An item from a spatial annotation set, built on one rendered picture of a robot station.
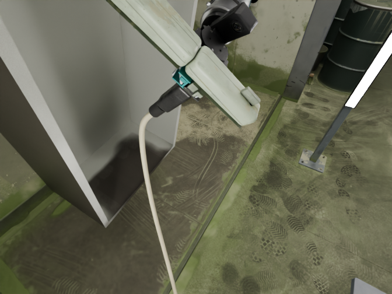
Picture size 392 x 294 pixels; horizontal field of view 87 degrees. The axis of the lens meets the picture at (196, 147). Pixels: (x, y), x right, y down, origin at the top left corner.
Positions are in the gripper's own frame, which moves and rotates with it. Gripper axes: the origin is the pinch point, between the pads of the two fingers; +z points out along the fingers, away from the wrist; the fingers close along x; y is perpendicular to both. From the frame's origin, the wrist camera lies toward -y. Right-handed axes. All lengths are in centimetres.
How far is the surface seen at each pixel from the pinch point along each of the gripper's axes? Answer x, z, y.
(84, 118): 10, -15, 81
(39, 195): 3, 19, 162
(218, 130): -88, -92, 111
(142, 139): -4.2, 1.7, 26.9
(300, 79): -127, -175, 57
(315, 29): -91, -184, 27
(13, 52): 22.7, 9.2, 11.8
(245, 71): -93, -186, 106
